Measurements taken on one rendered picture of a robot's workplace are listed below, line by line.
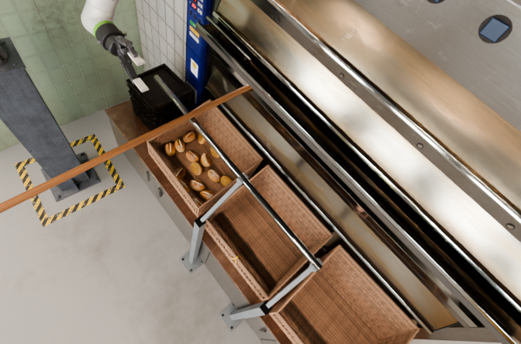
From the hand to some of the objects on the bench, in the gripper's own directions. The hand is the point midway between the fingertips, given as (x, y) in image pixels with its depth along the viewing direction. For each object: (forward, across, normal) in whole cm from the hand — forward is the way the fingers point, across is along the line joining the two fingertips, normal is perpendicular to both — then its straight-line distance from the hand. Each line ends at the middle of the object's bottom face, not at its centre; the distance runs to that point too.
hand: (142, 76), depth 107 cm
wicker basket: (+8, +90, -29) cm, 95 cm away
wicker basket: (+67, +91, -30) cm, 117 cm away
